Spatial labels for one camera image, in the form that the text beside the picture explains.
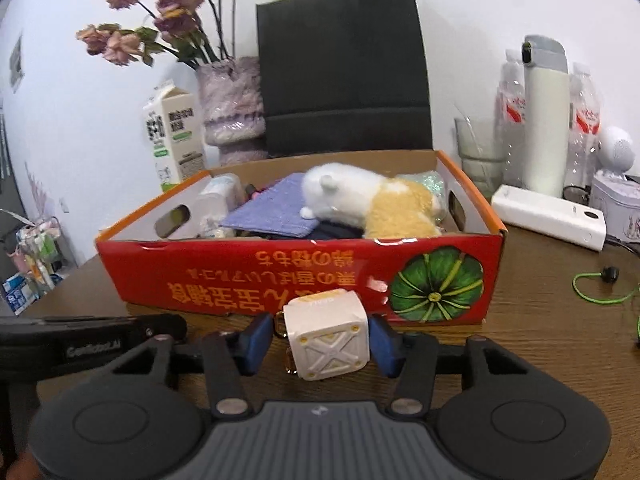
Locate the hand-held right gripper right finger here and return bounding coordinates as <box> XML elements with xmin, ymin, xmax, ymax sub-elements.
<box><xmin>369</xmin><ymin>316</ymin><xmax>527</xmax><ymax>415</ymax></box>

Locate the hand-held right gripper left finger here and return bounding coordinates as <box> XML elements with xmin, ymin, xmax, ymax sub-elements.
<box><xmin>115</xmin><ymin>315</ymin><xmax>274</xmax><ymax>420</ymax></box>

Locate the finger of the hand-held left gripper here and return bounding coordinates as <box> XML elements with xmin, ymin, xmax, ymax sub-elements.
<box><xmin>134</xmin><ymin>313</ymin><xmax>189</xmax><ymax>344</ymax></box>

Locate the red cardboard box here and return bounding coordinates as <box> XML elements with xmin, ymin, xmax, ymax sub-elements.
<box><xmin>95</xmin><ymin>149</ymin><xmax>508</xmax><ymax>327</ymax></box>

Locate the purple fabric pouch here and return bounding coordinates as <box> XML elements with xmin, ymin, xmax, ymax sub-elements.
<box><xmin>220</xmin><ymin>172</ymin><xmax>321</xmax><ymax>238</ymax></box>

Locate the white and tan plush toy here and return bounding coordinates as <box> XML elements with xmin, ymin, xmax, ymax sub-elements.
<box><xmin>300</xmin><ymin>162</ymin><xmax>443</xmax><ymax>239</ymax></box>

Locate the iridescent plastic packet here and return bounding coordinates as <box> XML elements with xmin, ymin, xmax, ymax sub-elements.
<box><xmin>397</xmin><ymin>171</ymin><xmax>446</xmax><ymax>201</ymax></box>

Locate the cluttered storage rack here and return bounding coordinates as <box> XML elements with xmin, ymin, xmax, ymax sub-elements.
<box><xmin>0</xmin><ymin>210</ymin><xmax>66</xmax><ymax>317</ymax></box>

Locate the white green milk carton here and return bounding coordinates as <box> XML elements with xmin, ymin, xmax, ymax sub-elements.
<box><xmin>141</xmin><ymin>80</ymin><xmax>208</xmax><ymax>192</ymax></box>

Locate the white power bank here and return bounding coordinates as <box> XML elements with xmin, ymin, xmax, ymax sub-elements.
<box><xmin>491</xmin><ymin>184</ymin><xmax>607</xmax><ymax>252</ymax></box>

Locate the clear drinking glass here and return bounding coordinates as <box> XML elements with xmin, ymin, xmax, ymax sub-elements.
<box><xmin>454</xmin><ymin>117</ymin><xmax>506</xmax><ymax>196</ymax></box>

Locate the purple textured vase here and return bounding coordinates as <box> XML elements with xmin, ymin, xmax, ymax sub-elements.
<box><xmin>195</xmin><ymin>56</ymin><xmax>268</xmax><ymax>166</ymax></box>

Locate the clear red-label water bottle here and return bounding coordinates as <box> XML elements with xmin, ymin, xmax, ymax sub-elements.
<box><xmin>495</xmin><ymin>50</ymin><xmax>528</xmax><ymax>188</ymax></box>
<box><xmin>564</xmin><ymin>62</ymin><xmax>603</xmax><ymax>191</ymax></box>

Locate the white floral tin box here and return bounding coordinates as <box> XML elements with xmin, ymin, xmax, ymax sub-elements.
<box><xmin>590</xmin><ymin>170</ymin><xmax>640</xmax><ymax>243</ymax></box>

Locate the white thermos bottle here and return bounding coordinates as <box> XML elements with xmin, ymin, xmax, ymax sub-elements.
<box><xmin>521</xmin><ymin>35</ymin><xmax>569</xmax><ymax>198</ymax></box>

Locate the black paper bag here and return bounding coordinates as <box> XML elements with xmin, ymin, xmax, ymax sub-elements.
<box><xmin>256</xmin><ymin>0</ymin><xmax>433</xmax><ymax>158</ymax></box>

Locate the white round speaker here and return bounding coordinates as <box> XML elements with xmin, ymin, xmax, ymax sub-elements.
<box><xmin>597</xmin><ymin>126</ymin><xmax>635</xmax><ymax>173</ymax></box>

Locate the green earphone cable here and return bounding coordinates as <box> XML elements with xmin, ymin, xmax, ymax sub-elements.
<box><xmin>572</xmin><ymin>266</ymin><xmax>640</xmax><ymax>348</ymax></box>

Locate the wall picture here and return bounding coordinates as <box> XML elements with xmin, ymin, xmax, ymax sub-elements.
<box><xmin>9</xmin><ymin>34</ymin><xmax>26</xmax><ymax>94</ymax></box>

